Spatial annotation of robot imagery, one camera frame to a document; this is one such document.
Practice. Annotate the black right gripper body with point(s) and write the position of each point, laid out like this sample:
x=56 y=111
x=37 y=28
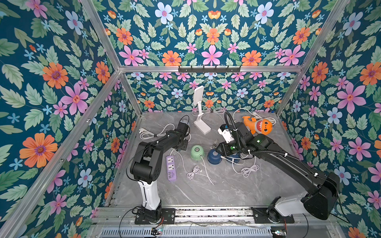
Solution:
x=227 y=148

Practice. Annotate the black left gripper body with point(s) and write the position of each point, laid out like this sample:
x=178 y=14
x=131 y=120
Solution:
x=184 y=145

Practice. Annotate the dark blue meat grinder front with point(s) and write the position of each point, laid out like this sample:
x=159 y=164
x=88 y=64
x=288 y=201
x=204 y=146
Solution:
x=235 y=158

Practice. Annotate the dark blue meat grinder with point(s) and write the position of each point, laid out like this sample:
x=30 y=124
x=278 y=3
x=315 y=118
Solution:
x=235 y=158
x=214 y=157

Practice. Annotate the green cordless meat grinder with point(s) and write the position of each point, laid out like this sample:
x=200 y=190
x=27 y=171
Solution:
x=197 y=153

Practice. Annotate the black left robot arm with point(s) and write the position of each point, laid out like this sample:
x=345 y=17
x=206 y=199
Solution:
x=146 y=164

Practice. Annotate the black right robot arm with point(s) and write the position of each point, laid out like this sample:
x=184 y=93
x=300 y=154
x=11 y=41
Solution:
x=321 y=189

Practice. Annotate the purple power strip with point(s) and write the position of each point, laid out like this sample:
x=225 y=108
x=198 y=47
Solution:
x=171 y=168

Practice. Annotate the orange shark plush toy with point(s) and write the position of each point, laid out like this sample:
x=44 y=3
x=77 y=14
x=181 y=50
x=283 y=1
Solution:
x=260 y=126

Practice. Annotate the white folding desk lamp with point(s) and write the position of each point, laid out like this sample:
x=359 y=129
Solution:
x=197 y=100

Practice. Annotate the black wall hook rail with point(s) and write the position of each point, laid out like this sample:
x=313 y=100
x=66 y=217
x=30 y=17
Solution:
x=208 y=69

